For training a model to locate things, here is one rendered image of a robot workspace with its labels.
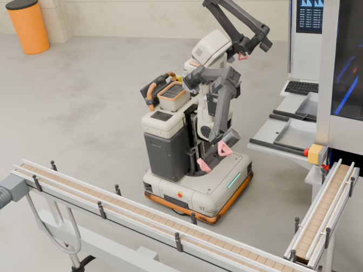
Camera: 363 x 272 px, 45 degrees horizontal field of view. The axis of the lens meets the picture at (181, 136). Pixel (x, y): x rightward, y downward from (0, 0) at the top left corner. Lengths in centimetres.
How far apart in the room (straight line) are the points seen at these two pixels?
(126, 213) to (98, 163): 202
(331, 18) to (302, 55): 130
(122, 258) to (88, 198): 41
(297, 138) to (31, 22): 485
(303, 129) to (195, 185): 97
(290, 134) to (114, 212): 113
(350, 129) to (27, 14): 523
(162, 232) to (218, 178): 131
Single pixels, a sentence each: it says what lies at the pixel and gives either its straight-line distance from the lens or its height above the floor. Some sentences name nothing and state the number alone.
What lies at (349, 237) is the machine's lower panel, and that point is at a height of 42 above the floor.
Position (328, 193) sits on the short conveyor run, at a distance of 223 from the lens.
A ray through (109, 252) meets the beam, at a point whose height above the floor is 55.
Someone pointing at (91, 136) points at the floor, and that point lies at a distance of 457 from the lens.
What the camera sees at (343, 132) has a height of 112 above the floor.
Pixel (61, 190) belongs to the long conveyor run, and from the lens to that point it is 247.
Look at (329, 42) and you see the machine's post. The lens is 209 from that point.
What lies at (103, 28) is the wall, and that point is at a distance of 693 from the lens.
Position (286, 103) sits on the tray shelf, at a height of 88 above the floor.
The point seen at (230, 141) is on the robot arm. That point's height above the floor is 135.
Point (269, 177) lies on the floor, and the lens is 372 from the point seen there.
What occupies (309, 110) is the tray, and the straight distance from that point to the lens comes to 291.
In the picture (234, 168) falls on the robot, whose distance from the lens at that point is 339.
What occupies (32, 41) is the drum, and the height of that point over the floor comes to 19.
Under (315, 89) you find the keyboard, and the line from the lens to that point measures 326.
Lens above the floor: 243
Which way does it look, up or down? 35 degrees down
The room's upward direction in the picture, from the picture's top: 9 degrees counter-clockwise
